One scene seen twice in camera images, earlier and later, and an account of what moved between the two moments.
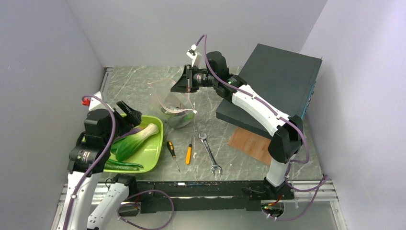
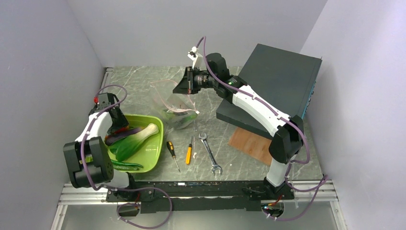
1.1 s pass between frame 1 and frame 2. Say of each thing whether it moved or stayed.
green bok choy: stayed
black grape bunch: moved
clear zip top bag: stayed
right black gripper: stayed
